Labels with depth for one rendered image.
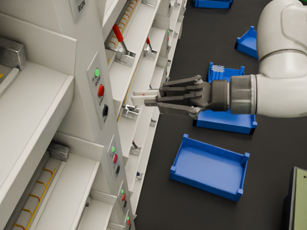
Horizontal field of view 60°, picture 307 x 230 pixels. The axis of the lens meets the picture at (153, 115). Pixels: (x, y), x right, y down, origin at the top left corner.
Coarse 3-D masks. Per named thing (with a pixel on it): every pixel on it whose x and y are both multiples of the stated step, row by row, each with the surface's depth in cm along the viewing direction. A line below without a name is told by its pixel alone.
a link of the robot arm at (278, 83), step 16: (272, 64) 57; (288, 64) 55; (304, 64) 55; (256, 80) 57; (272, 80) 55; (288, 80) 54; (304, 80) 53; (256, 96) 56; (272, 96) 54; (288, 96) 53; (304, 96) 52; (256, 112) 58; (272, 112) 56; (288, 112) 55; (304, 112) 54
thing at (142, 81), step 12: (156, 24) 101; (156, 36) 99; (156, 48) 94; (144, 60) 89; (156, 60) 91; (144, 72) 86; (132, 84) 81; (144, 84) 82; (120, 120) 72; (132, 120) 73; (120, 132) 70; (132, 132) 71
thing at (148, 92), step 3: (135, 90) 68; (138, 90) 68; (141, 90) 68; (144, 90) 68; (147, 90) 67; (150, 90) 67; (153, 90) 67; (156, 90) 66; (135, 93) 68; (138, 93) 68; (141, 93) 68; (144, 93) 68; (147, 93) 67; (150, 93) 67; (153, 93) 67; (156, 93) 67; (159, 93) 67; (159, 96) 67
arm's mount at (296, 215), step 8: (296, 176) 95; (304, 176) 95; (296, 184) 93; (304, 184) 93; (296, 192) 91; (304, 192) 91; (296, 200) 89; (304, 200) 89; (296, 208) 87; (304, 208) 87; (296, 216) 85; (304, 216) 85; (296, 224) 84; (304, 224) 84
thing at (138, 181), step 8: (152, 120) 118; (152, 128) 119; (152, 136) 116; (144, 144) 113; (144, 152) 110; (144, 160) 108; (144, 168) 106; (136, 176) 101; (136, 184) 101; (136, 192) 99; (136, 200) 98; (136, 208) 96
